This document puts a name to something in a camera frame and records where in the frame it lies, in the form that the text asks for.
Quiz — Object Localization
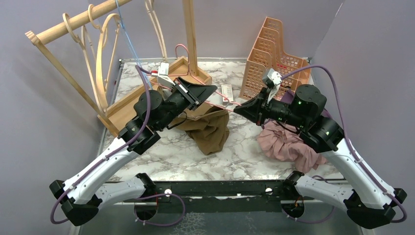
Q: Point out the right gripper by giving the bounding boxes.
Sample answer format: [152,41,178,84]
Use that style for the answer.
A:
[235,86,309,129]

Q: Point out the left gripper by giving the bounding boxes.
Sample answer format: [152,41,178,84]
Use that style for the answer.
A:
[156,76,216,131]

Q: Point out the brown skirt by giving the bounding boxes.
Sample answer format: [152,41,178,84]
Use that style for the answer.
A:
[169,102,230,155]

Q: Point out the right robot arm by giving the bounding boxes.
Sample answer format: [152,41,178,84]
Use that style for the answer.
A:
[234,84,407,229]

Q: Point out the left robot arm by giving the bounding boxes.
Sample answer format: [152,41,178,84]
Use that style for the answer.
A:
[49,77,217,226]

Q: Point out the pink skirt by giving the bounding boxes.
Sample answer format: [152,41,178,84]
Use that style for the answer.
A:
[257,121,328,173]

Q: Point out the wooden hanger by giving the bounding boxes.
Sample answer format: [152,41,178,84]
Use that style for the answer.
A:
[62,13,108,113]
[144,0,168,62]
[88,4,121,113]

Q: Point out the wooden hanger right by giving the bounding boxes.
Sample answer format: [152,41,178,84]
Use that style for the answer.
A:
[144,0,168,62]

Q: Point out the wooden hanger leftmost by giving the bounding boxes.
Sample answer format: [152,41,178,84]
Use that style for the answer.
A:
[62,13,108,113]

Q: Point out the small white red box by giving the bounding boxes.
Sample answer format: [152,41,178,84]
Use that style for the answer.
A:
[221,84,234,104]

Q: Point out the purple garment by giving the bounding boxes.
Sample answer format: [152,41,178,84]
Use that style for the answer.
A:
[280,90,295,104]

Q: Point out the peach plastic file organizer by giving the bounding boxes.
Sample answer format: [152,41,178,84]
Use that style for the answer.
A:
[239,17,309,100]

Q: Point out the wooden clothes rack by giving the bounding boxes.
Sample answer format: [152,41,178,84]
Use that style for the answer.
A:
[24,0,213,138]

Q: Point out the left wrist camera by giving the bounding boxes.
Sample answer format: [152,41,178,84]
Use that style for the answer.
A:
[151,62,175,89]

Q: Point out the blue wire hanger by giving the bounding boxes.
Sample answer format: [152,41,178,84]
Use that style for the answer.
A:
[115,0,152,90]

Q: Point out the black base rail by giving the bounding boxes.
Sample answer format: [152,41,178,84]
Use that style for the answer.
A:
[110,178,315,215]

